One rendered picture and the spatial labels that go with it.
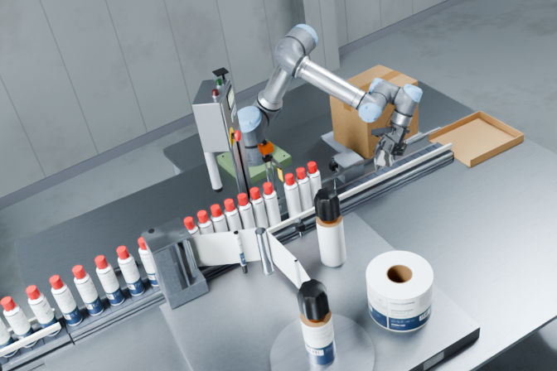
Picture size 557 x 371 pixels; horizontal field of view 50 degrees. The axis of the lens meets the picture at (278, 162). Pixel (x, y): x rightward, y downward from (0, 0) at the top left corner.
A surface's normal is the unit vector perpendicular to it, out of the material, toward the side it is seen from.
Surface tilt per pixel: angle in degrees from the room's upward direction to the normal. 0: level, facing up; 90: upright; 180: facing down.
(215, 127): 90
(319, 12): 90
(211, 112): 90
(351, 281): 0
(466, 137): 0
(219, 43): 90
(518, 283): 0
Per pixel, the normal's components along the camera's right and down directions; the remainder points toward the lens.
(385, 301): -0.52, 0.55
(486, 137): -0.14, -0.81
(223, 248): 0.00, 0.58
